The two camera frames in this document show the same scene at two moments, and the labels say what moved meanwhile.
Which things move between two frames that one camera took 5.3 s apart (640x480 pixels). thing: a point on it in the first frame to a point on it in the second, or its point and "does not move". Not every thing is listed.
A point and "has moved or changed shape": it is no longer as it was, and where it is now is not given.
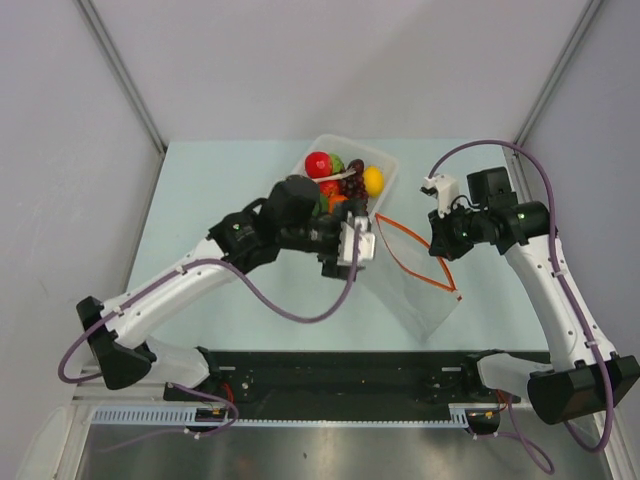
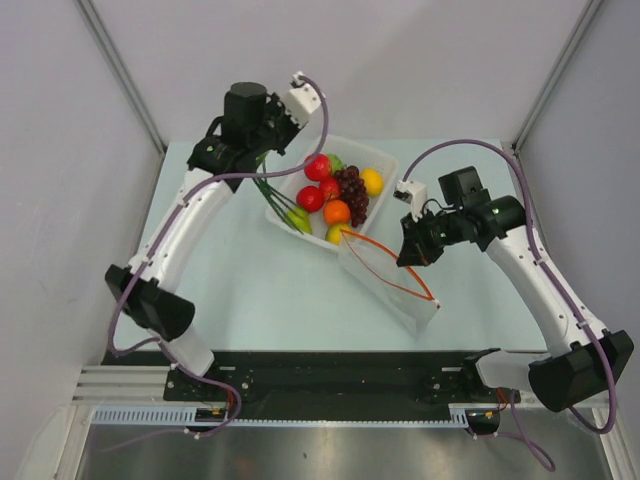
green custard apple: x=337 y=165 does not move
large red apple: x=318 y=164 does not move
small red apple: x=330 y=187 does not move
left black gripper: x=331 y=268 to x=276 y=105
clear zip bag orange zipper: x=407 y=278 has moved or changed shape
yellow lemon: x=374 y=180 does not move
